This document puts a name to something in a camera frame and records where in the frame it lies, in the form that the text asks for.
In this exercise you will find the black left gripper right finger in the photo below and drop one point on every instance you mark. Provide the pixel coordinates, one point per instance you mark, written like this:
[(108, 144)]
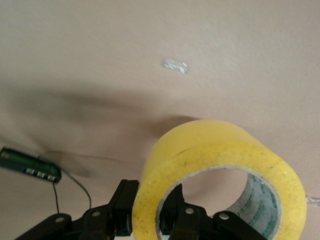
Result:
[(187, 222)]

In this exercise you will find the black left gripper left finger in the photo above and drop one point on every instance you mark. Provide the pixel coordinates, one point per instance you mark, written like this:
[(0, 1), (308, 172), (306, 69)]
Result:
[(123, 207)]

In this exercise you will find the yellow packing tape roll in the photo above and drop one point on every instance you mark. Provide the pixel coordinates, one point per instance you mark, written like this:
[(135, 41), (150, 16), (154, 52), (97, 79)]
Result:
[(200, 155)]

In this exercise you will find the crumpled clear tape scrap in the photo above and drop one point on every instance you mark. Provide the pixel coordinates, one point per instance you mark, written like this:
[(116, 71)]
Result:
[(176, 66)]

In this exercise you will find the green circuit board module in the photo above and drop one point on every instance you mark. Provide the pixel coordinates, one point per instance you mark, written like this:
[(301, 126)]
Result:
[(30, 166)]

